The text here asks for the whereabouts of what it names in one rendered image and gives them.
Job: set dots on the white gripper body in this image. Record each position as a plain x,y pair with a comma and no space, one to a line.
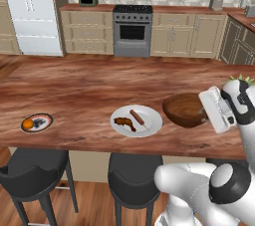
217,110

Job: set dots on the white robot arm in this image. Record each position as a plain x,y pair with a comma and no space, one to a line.
196,186

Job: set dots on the large wooden bowl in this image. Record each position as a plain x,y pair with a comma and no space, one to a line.
182,109

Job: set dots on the white dinner plate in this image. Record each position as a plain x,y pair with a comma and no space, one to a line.
151,122

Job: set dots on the brown cooked meat piece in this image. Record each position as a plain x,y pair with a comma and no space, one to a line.
125,122

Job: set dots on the small dark-rimmed plate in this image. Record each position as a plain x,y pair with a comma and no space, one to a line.
48,122

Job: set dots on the orange round food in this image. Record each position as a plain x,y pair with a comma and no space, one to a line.
28,124

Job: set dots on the green leafy plant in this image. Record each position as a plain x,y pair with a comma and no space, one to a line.
247,79

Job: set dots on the dark beige side cabinet run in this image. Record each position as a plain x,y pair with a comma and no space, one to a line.
239,44

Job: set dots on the beige door cabinet run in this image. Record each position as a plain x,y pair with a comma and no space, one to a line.
187,36

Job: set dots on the sausage on a stick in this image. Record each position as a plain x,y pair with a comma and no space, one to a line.
136,117

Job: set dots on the silver toaster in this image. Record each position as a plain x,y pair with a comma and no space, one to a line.
250,11

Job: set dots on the black bar stool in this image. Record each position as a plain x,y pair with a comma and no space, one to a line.
31,170
132,177

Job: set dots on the grey coffee machine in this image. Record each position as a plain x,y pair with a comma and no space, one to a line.
217,0

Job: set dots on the grey oven with hob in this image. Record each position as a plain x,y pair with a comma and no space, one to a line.
132,32

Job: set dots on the beige drawer cabinet run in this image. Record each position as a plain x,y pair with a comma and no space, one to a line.
87,32

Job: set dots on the white fridge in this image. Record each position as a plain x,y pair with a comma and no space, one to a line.
33,11

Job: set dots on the beige tall cabinet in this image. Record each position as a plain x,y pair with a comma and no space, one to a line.
7,31

